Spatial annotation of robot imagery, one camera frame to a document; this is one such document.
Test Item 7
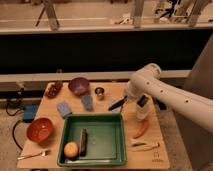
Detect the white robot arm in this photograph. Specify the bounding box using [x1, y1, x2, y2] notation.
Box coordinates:
[124, 63, 213, 133]

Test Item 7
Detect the dark brush in tray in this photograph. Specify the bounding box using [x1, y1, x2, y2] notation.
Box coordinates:
[79, 128, 87, 156]

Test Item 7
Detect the green plastic tray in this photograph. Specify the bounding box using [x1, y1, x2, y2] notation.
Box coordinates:
[57, 114, 127, 167]

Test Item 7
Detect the small black object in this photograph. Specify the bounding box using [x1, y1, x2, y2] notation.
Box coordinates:
[137, 95, 148, 107]

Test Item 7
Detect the white cup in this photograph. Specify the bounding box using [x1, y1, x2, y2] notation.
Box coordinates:
[136, 106, 149, 121]

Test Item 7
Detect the small metal cup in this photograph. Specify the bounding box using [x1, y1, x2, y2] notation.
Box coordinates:
[95, 87, 105, 100]

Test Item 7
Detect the orange carrot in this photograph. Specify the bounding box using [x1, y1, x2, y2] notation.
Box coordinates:
[133, 120, 149, 139]

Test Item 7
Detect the purple bowl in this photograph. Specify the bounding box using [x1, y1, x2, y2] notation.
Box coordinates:
[68, 77, 90, 95]

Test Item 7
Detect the banana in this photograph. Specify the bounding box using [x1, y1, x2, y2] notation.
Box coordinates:
[131, 139, 160, 152]

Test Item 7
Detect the blue sponge left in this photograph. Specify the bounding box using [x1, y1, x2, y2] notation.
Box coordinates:
[56, 101, 72, 118]

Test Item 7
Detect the bunch of grapes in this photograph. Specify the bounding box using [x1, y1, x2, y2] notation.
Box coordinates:
[45, 81, 63, 99]

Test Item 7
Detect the red apple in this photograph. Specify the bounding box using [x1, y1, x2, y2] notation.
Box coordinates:
[64, 141, 79, 158]

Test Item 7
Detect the red bowl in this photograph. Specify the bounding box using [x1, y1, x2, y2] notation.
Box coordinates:
[26, 118, 54, 143]

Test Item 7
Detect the blue power box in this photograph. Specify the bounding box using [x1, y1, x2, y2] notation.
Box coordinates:
[22, 105, 38, 123]

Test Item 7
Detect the black cable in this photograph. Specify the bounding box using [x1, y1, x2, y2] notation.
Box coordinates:
[5, 87, 28, 151]

